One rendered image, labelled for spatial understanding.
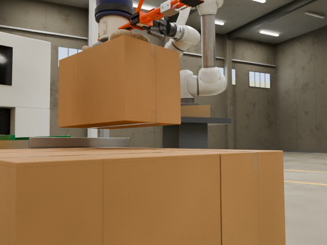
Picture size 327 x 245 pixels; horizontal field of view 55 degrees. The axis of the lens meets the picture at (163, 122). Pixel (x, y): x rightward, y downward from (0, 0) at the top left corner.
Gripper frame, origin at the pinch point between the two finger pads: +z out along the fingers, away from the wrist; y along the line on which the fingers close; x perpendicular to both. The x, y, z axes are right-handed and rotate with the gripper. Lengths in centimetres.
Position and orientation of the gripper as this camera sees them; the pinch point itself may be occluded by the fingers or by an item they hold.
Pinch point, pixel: (142, 20)
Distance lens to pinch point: 169.4
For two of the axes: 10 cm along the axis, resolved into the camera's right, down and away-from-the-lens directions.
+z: -7.5, -0.4, -6.6
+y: 0.0, 10.0, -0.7
